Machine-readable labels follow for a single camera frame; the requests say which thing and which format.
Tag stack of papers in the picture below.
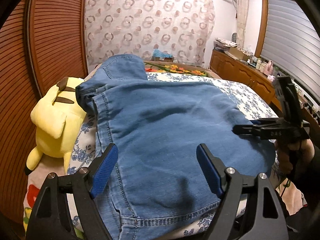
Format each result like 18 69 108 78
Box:
214 38 238 51

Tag blue floral white cushion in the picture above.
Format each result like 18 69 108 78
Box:
66 71 281 240

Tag cardboard box with blue cloth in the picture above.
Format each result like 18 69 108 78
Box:
151 49 174 62

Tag person's right hand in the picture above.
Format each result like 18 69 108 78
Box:
275 139 315 174

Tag open cardboard box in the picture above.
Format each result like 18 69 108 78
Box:
225 47 251 61

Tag wooden sideboard cabinet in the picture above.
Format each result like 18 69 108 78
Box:
209 49 320 131

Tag pink bottle on sideboard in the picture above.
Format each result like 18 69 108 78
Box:
264 60 273 76

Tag grey window roller shutter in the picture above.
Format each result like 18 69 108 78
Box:
261 0 319 100

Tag circle patterned sheer curtain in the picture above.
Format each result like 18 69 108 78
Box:
85 0 215 68

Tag yellow Pikachu plush toy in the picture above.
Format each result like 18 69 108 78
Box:
25 77 86 175

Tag blue denim jeans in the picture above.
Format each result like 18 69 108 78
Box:
75 54 276 240

